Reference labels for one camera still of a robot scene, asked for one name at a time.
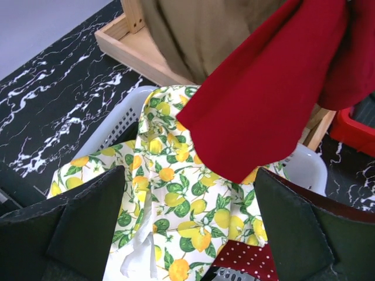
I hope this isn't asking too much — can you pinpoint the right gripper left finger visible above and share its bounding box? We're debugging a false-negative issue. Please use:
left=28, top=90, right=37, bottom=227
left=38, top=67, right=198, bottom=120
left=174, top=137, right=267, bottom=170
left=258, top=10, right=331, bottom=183
left=1, top=166, right=125, bottom=280

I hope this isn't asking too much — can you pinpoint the red plastic bin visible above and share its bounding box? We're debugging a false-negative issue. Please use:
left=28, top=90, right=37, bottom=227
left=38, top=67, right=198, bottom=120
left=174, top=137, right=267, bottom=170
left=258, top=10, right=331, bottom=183
left=329, top=108, right=375, bottom=157

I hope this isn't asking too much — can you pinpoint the khaki skirt white lining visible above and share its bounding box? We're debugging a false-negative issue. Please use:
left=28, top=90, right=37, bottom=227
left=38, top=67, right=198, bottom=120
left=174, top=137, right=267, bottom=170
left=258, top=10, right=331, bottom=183
left=140, top=0, right=283, bottom=84

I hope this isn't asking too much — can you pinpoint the lemon print skirt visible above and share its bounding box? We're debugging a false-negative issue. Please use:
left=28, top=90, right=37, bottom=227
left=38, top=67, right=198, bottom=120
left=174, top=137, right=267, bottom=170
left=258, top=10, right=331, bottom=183
left=48, top=85, right=268, bottom=280

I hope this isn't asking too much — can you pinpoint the plain red skirt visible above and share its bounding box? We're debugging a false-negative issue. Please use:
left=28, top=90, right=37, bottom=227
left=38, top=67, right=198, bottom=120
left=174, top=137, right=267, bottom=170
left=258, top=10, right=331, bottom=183
left=177, top=0, right=374, bottom=183

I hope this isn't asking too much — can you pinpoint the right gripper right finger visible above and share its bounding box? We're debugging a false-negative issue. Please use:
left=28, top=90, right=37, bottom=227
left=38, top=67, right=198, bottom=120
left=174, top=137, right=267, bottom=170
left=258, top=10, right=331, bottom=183
left=254, top=168, right=374, bottom=280

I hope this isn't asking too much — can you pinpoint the red polka dot skirt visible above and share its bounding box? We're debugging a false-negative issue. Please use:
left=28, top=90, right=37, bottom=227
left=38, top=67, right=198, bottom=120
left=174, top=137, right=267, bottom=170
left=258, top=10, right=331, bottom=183
left=212, top=240, right=279, bottom=281

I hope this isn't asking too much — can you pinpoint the dark grey striped shirt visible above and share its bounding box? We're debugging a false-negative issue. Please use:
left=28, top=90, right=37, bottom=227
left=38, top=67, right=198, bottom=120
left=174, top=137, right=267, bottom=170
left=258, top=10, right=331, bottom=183
left=352, top=93, right=375, bottom=128

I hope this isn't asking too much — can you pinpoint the white plastic mesh basket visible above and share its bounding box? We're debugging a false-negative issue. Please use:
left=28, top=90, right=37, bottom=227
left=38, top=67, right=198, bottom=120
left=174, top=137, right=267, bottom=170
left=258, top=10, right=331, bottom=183
left=74, top=85, right=328, bottom=196

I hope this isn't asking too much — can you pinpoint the wooden clothes rack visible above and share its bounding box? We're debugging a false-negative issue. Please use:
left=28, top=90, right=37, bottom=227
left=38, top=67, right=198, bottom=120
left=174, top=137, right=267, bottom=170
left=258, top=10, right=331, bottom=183
left=95, top=1, right=336, bottom=150

